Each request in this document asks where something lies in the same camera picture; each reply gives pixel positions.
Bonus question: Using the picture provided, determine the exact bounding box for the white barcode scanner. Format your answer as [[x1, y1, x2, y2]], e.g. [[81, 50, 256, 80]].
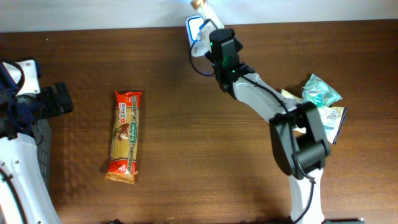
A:
[[185, 16, 205, 57]]

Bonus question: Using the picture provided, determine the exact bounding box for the cream snack bag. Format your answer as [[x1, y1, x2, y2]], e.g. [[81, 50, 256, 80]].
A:
[[280, 89, 347, 144]]

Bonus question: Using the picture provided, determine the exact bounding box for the left black camera cable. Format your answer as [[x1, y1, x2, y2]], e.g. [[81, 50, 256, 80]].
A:
[[0, 58, 29, 224]]

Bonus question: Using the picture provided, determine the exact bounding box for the black camera cable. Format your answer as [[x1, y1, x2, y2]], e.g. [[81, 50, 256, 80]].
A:
[[0, 58, 29, 224], [188, 40, 317, 223]]

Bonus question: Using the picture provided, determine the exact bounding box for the white cosmetic tube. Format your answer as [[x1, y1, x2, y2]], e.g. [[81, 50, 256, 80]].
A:
[[190, 0, 224, 29]]

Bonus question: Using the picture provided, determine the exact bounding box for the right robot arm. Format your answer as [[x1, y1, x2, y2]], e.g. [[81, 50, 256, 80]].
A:
[[205, 29, 331, 223]]

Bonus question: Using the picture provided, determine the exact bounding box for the right black camera cable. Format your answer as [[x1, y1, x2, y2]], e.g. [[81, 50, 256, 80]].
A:
[[188, 40, 317, 223]]

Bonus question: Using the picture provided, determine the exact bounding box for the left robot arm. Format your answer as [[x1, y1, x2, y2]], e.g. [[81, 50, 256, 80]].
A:
[[1, 57, 73, 223]]

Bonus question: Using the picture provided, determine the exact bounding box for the grey plastic mesh basket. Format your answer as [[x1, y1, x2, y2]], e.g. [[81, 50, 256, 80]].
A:
[[32, 119, 52, 189]]

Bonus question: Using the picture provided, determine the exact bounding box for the orange spaghetti packet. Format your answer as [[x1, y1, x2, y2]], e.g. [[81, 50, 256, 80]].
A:
[[105, 91, 142, 184]]

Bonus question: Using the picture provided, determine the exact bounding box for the teal Kleenex tissue pack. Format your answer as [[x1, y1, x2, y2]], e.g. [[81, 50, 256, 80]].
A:
[[302, 90, 324, 108]]

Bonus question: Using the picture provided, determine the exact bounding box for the teal crinkled snack packet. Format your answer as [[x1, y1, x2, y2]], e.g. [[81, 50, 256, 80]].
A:
[[302, 74, 343, 107]]

